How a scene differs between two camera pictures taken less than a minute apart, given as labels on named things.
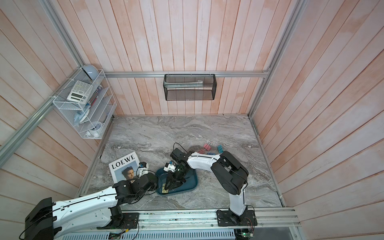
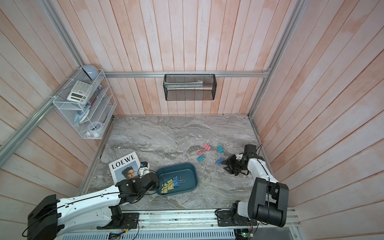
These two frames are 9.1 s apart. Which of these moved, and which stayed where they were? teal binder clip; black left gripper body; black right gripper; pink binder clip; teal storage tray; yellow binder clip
Moved: black right gripper; yellow binder clip
Stayed: black left gripper body; teal binder clip; pink binder clip; teal storage tray
